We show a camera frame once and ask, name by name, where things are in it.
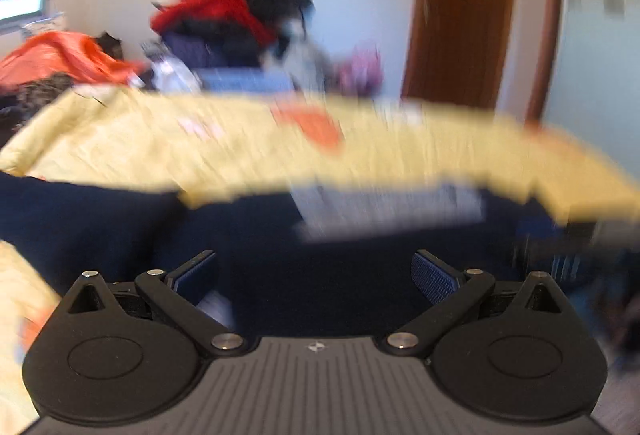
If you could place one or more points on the light grey garment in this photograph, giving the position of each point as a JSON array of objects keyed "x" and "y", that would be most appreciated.
[{"x": 307, "y": 57}]

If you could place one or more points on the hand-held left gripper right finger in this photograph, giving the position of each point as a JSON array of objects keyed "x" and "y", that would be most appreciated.
[{"x": 433, "y": 280}]

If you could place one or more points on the orange cloth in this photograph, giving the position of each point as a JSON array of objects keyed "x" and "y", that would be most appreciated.
[{"x": 60, "y": 55}]

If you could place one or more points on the navy and grey knit garment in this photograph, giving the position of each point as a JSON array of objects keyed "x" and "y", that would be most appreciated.
[{"x": 100, "y": 225}]

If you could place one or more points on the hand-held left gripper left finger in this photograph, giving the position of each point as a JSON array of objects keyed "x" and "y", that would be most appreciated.
[{"x": 192, "y": 276}]

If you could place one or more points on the red garment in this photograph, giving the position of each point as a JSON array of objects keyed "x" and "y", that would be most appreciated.
[{"x": 220, "y": 5}]

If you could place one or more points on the white crumpled plastic bag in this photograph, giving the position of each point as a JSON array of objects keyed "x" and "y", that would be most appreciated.
[{"x": 172, "y": 75}]

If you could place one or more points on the brown wooden door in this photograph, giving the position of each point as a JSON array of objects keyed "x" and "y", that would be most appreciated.
[{"x": 460, "y": 15}]

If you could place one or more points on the dark blue garment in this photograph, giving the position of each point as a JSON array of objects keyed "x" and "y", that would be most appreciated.
[{"x": 210, "y": 50}]

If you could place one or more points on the purple fluffy item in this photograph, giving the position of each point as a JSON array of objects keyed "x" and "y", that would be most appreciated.
[{"x": 361, "y": 67}]

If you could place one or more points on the dark green cloth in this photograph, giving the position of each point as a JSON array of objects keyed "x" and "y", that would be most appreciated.
[{"x": 111, "y": 44}]

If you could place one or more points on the dark crumpled jacket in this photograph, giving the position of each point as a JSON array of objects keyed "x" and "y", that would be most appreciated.
[{"x": 35, "y": 97}]

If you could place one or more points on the yellow floral blanket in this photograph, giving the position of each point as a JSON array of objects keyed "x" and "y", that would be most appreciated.
[{"x": 150, "y": 150}]

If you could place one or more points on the bright window strip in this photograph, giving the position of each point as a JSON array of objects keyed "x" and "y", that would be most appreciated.
[{"x": 20, "y": 7}]

